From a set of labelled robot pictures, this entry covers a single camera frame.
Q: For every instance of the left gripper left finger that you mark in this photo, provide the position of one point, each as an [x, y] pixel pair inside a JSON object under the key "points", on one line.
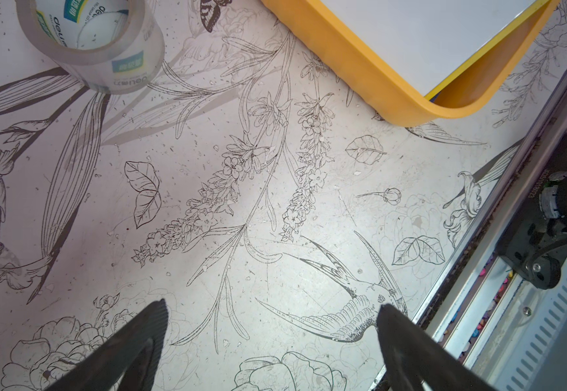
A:
{"points": [[128, 360]]}

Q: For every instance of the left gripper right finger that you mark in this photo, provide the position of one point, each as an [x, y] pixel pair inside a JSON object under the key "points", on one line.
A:
{"points": [[412, 358]]}

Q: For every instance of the yellow plastic storage box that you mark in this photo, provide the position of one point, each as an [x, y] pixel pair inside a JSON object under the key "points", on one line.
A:
{"points": [[384, 89]]}

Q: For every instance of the clear tape roll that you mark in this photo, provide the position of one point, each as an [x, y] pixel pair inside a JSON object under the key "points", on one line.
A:
{"points": [[112, 47]]}

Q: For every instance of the yellow-framed whiteboard back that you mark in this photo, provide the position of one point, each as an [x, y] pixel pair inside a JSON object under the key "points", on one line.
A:
{"points": [[429, 43]]}

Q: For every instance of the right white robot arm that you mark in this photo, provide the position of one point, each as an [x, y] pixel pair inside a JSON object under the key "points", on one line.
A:
{"points": [[534, 243]]}

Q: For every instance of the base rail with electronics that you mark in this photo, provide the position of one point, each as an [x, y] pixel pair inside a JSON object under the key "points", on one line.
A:
{"points": [[498, 325]]}

